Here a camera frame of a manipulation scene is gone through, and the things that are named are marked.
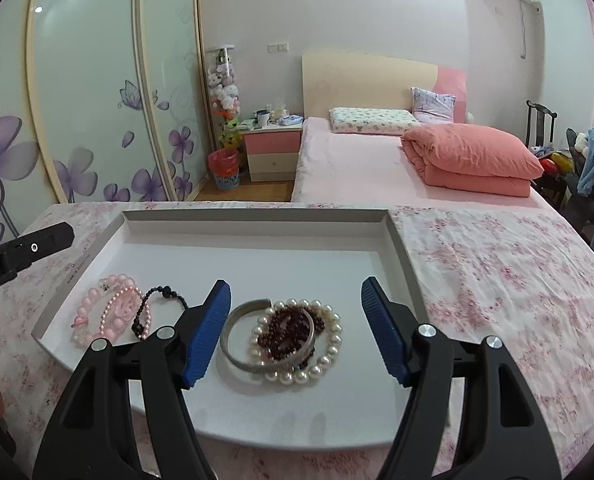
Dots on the grey cardboard tray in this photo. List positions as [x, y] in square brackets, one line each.
[277, 260]

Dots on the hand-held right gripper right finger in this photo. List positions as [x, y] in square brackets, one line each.
[384, 327]

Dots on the plush toy display tube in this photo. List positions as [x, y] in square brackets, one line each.
[224, 90]

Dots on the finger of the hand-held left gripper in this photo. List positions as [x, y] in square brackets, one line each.
[42, 245]

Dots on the white patterned pillow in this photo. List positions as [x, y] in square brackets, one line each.
[372, 121]

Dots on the folded orange quilt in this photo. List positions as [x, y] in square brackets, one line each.
[472, 160]

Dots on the dark wooden chair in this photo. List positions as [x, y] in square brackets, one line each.
[539, 120]

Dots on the pile of colourful toys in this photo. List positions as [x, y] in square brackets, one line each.
[557, 160]

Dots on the beige and pink headboard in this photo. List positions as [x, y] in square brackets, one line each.
[367, 80]

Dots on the pink and beige nightstand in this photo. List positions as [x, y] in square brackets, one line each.
[272, 155]

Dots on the white mug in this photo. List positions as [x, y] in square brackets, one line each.
[263, 119]

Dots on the blue item on nightstand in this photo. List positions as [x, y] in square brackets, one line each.
[291, 121]

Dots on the thin silver bangle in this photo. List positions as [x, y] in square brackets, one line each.
[311, 335]

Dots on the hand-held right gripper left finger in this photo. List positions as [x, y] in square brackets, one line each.
[207, 332]

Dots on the wide silver cuff bangle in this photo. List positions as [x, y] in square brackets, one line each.
[225, 332]

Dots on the white wall switch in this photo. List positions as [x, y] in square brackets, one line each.
[278, 48]

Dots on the bed with pink sheet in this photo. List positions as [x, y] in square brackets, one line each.
[347, 160]

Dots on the white pipe cover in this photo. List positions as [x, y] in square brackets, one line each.
[532, 30]

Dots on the sliding door flower wardrobe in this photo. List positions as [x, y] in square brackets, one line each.
[87, 85]

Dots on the white plush toy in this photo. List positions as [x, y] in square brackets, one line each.
[582, 142]

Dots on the yellow green flower toy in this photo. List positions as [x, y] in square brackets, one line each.
[231, 132]

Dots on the red trash bin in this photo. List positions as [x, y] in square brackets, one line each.
[223, 170]

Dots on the lilac patterned pillow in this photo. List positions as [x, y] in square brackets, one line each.
[433, 105]

